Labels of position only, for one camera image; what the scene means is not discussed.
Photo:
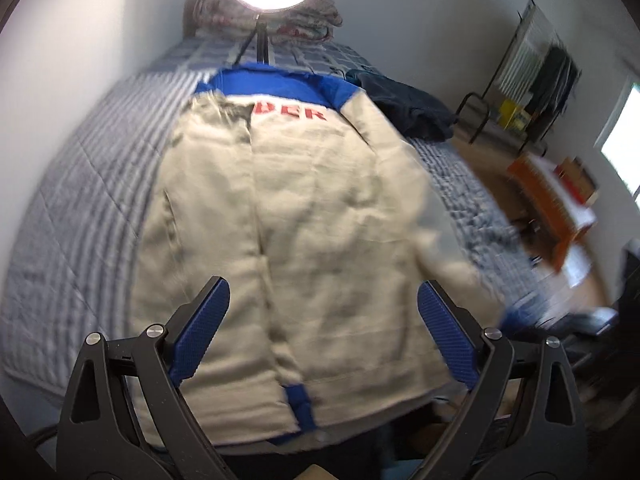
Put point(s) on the blue patterned bed sheet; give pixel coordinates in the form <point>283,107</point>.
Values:
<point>310,55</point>

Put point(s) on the table with orange cloth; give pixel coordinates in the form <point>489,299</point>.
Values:
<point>545,195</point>

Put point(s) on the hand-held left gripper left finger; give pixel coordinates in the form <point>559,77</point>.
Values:
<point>200,330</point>

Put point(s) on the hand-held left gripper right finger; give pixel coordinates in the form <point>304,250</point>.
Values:
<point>447,330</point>

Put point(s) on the beige and blue work jacket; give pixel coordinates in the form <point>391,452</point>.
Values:
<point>325,235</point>

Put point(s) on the striped hanging towel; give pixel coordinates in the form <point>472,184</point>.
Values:
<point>525,50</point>

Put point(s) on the dark folded clothes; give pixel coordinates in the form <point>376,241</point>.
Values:
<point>410,105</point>

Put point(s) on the yellow crate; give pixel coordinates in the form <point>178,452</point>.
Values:
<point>515,116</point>

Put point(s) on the dark hanging clothes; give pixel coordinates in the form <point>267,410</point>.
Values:
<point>555,80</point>

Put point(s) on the black metal clothes rack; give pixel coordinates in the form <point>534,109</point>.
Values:
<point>471,95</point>

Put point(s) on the window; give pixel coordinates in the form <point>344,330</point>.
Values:
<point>625,155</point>

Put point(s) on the folded floral quilt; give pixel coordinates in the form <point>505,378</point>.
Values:
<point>310,20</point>

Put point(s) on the tan cardboard box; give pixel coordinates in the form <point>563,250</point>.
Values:
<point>580,172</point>

